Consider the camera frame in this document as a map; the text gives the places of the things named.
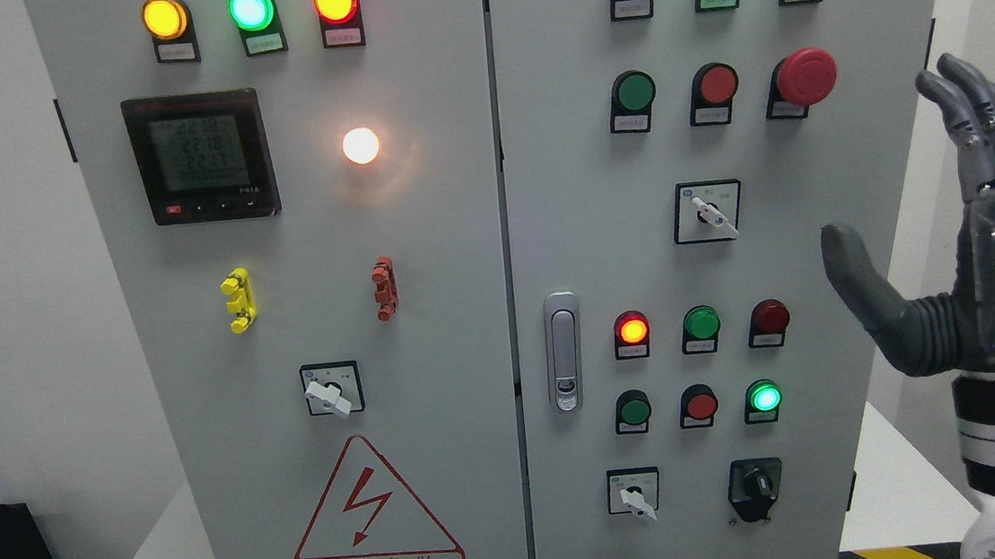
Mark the green push button upper row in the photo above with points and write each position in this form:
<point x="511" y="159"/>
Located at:
<point x="631" y="102"/>

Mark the green push button row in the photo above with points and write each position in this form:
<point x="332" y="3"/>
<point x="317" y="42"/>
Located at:
<point x="631" y="102"/>
<point x="632" y="412"/>

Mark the green push button lower row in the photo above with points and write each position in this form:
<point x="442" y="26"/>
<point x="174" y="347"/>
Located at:
<point x="632" y="412"/>

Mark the yellow terminal clip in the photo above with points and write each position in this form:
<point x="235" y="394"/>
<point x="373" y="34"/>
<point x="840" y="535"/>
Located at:
<point x="240" y="300"/>

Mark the black knob selector switch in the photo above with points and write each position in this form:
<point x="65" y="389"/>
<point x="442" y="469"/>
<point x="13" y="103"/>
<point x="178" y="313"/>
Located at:
<point x="754" y="486"/>

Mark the right cabinet door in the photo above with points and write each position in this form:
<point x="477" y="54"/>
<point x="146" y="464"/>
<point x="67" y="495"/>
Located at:
<point x="593" y="213"/>

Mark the yellow indicator light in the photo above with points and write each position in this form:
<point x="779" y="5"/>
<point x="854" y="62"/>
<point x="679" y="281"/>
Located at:
<point x="169" y="24"/>

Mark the left cabinet door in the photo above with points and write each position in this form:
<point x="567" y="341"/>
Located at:
<point x="437" y="378"/>

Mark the silver door latch handle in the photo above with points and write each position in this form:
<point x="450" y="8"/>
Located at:
<point x="560" y="314"/>

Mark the top left green indicator light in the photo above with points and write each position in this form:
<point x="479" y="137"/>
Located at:
<point x="259" y="25"/>

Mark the left door rotary switch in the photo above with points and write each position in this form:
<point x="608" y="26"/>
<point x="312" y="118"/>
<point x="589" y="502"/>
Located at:
<point x="332" y="388"/>

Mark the lit red indicator light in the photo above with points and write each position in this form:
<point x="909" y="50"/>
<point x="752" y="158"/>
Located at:
<point x="631" y="336"/>

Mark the red push button upper row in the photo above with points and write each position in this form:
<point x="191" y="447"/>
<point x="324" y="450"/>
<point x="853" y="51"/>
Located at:
<point x="712" y="94"/>

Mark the gray robotic hand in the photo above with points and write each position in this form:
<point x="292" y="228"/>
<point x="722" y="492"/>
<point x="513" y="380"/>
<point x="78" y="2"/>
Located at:
<point x="930" y="335"/>

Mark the red electric hazard warning sign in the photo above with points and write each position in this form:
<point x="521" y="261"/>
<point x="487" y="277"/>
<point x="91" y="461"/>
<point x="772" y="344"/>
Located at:
<point x="368" y="511"/>

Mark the cabinet door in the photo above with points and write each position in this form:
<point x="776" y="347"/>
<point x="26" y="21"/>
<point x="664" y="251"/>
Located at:
<point x="593" y="213"/>
<point x="437" y="378"/>

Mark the red push button lower row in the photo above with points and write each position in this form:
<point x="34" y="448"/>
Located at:
<point x="697" y="407"/>

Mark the top left red indicator light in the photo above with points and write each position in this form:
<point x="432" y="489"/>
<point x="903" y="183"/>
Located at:
<point x="341" y="23"/>

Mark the black digital power meter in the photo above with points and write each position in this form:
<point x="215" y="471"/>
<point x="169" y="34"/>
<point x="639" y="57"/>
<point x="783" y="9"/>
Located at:
<point x="203" y="157"/>

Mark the white glowing indicator light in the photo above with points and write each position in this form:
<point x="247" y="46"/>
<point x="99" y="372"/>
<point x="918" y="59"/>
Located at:
<point x="361" y="145"/>

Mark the red emergency stop button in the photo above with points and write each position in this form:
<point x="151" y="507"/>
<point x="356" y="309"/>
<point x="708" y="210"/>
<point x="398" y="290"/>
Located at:
<point x="800" y="80"/>

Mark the red push button row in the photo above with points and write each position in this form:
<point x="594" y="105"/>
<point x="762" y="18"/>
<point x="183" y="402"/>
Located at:
<point x="697" y="407"/>
<point x="712" y="94"/>

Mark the lit green push button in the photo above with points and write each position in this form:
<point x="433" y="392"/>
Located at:
<point x="762" y="402"/>

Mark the green indicator light middle row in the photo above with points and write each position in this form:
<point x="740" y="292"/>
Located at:
<point x="701" y="330"/>

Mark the red terminal clip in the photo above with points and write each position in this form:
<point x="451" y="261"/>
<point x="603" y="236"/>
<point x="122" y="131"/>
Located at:
<point x="386" y="288"/>

